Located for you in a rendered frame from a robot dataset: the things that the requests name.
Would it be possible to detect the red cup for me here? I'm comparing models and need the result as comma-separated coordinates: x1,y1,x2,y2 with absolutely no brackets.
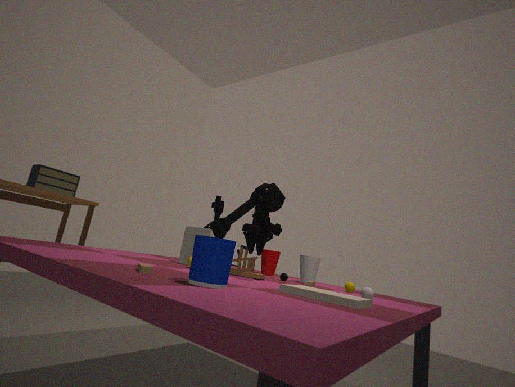
261,249,281,276

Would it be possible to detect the blue mug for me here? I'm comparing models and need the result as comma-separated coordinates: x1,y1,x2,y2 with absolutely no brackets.
188,235,236,289

